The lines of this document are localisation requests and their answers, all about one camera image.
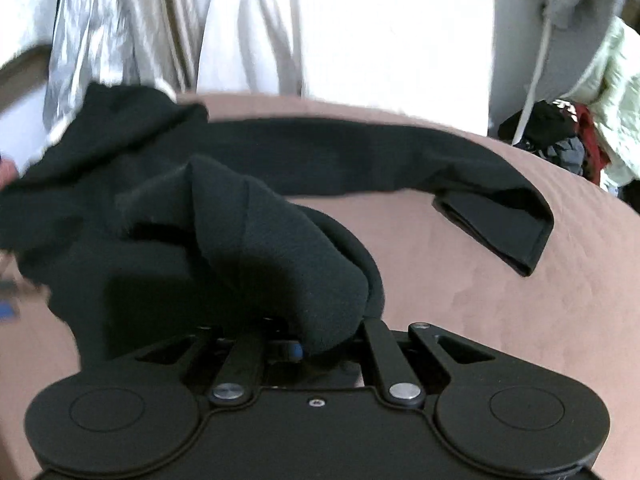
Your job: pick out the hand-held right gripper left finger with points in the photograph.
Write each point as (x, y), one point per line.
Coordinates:
(292, 352)

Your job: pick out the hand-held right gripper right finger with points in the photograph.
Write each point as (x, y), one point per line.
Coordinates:
(380, 347)

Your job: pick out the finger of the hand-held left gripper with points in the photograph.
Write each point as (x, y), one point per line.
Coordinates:
(9, 309)

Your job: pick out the black pants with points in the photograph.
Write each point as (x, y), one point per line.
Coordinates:
(150, 210)

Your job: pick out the pile of dark clothes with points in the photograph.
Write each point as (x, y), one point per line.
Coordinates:
(540, 120)

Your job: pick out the silver shiny jacket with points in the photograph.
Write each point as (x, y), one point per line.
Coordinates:
(90, 35)

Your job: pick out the red cloth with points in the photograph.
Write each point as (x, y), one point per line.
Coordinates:
(592, 145)

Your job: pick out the white hanging garment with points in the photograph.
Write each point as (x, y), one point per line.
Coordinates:
(375, 35)

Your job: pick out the grey hooded garment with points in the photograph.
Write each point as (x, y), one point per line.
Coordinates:
(515, 60)

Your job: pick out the light green garment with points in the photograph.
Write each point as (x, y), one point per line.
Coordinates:
(620, 100)

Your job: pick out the brown wooden rail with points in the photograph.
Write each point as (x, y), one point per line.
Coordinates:
(20, 72)

